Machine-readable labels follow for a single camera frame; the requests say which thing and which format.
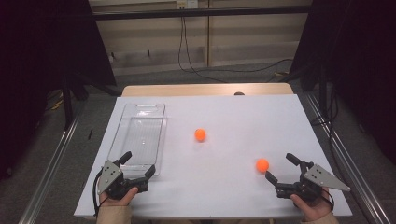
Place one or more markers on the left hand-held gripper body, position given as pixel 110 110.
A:
pixel 113 183

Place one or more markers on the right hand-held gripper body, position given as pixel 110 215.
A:
pixel 314 177

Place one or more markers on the orange ball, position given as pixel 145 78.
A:
pixel 262 165
pixel 200 134

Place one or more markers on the clear plastic container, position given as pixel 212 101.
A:
pixel 140 137

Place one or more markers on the person's left hand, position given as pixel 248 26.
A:
pixel 116 202

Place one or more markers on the person's right hand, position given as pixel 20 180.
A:
pixel 314 209

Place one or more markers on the white table board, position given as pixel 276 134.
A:
pixel 236 124

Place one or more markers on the black stand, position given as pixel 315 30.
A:
pixel 67 105

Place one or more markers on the wooden table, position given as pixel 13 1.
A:
pixel 186 89

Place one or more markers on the dark curtain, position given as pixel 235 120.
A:
pixel 37 62
pixel 367 62

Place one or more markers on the black horizontal bar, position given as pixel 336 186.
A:
pixel 199 13

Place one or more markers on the metal floor rail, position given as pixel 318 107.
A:
pixel 358 183
pixel 51 177

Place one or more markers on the white wall outlet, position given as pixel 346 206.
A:
pixel 186 3

